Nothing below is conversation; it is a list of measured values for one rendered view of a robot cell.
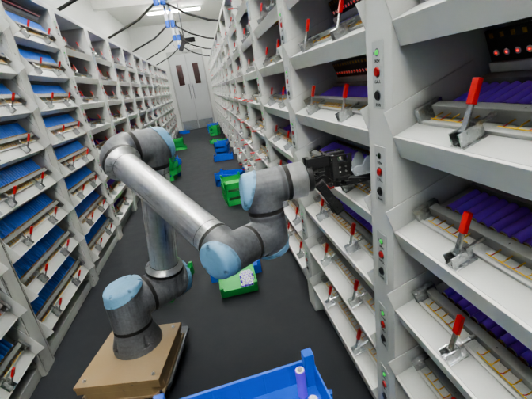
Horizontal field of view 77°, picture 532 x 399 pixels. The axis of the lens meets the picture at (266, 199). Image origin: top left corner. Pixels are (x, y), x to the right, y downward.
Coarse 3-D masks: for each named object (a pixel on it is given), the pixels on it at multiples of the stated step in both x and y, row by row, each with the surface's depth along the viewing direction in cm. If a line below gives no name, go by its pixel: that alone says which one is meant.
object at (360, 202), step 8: (328, 136) 133; (336, 136) 133; (312, 144) 133; (320, 144) 133; (328, 144) 134; (296, 152) 132; (304, 152) 133; (336, 192) 100; (344, 192) 94; (352, 192) 92; (360, 192) 89; (368, 192) 87; (344, 200) 96; (352, 200) 88; (360, 200) 86; (368, 200) 76; (352, 208) 92; (360, 208) 84; (368, 208) 77; (368, 216) 81
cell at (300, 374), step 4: (296, 368) 62; (300, 368) 62; (296, 372) 61; (300, 372) 61; (304, 372) 61; (296, 376) 62; (300, 376) 61; (304, 376) 61; (296, 380) 62; (300, 380) 61; (304, 380) 62; (300, 384) 62; (304, 384) 62; (300, 388) 62; (304, 388) 62; (300, 392) 62; (304, 392) 62; (300, 396) 63; (304, 396) 63
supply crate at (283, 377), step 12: (300, 360) 65; (312, 360) 63; (264, 372) 64; (276, 372) 64; (288, 372) 65; (312, 372) 64; (228, 384) 62; (240, 384) 63; (252, 384) 64; (264, 384) 64; (276, 384) 65; (288, 384) 66; (312, 384) 65; (324, 384) 59; (156, 396) 59; (192, 396) 61; (204, 396) 62; (216, 396) 62; (228, 396) 63; (240, 396) 64; (252, 396) 64; (264, 396) 65; (276, 396) 64; (288, 396) 64; (324, 396) 60
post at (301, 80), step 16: (304, 0) 116; (320, 0) 117; (288, 16) 117; (304, 16) 118; (320, 16) 119; (288, 32) 119; (288, 64) 123; (320, 64) 124; (304, 80) 125; (320, 80) 126; (336, 80) 127; (304, 128) 130; (304, 144) 132; (304, 208) 142; (304, 240) 153; (320, 304) 158
